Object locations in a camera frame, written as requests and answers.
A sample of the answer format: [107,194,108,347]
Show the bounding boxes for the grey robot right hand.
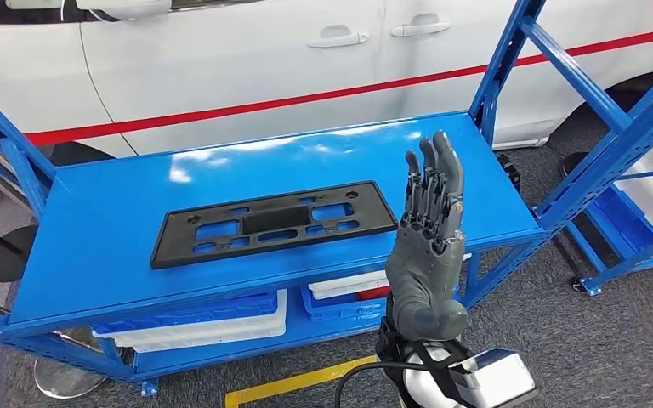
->
[384,129,469,343]

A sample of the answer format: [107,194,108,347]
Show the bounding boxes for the black plastic mounting panel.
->
[149,179,399,271]

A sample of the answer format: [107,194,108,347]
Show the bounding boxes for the large blue metal shelf rack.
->
[0,0,653,400]

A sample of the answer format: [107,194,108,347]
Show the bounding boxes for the red flat item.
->
[355,285,391,302]

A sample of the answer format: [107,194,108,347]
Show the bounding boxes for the black ribbed block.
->
[496,151,524,196]

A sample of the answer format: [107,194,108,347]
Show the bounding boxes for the yellow floor tape square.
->
[224,354,379,408]

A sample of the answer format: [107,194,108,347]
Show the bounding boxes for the white car with red stripe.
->
[0,0,653,166]

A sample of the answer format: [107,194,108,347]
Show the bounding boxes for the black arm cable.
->
[332,360,452,408]

